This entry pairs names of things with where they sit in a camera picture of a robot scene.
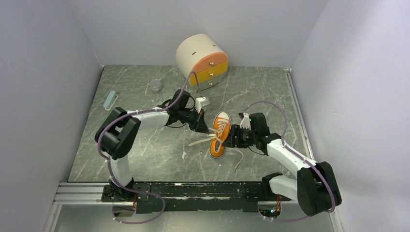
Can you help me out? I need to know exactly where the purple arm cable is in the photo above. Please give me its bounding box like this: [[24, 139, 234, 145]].
[[97, 71, 166, 225], [238, 101, 337, 222]]

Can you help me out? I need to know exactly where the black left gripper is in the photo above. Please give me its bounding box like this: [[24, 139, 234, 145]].
[[178, 106, 209, 134]]

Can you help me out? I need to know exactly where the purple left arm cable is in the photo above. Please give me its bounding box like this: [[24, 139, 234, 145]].
[[97, 71, 166, 225]]

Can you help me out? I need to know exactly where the light blue eraser block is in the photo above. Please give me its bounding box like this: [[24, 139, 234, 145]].
[[103, 90, 118, 111]]

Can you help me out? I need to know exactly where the small clear round jar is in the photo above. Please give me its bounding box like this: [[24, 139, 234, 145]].
[[149, 79, 162, 93]]

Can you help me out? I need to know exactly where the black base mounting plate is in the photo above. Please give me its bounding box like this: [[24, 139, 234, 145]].
[[101, 181, 288, 214]]

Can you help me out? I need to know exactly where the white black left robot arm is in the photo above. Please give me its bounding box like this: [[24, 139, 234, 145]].
[[95, 89, 209, 201]]

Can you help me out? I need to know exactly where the aluminium rail frame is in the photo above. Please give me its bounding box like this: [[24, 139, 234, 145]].
[[46, 88, 342, 232]]

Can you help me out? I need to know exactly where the round cream drawer cabinet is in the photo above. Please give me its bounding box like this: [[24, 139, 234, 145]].
[[176, 34, 229, 90]]

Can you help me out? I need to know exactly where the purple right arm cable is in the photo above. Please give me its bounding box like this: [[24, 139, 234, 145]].
[[238, 101, 337, 222]]

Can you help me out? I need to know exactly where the white shoelace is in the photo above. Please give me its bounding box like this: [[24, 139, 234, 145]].
[[188, 128, 226, 154]]

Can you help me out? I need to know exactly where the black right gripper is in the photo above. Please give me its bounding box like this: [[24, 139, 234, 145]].
[[221, 124, 257, 148]]

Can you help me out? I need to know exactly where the orange canvas sneaker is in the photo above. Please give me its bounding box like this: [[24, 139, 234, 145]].
[[210, 112, 232, 158]]

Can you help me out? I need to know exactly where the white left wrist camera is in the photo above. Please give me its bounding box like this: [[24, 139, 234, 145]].
[[195, 97, 210, 113]]

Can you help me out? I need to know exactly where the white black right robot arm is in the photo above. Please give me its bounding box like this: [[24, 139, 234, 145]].
[[222, 113, 342, 217]]

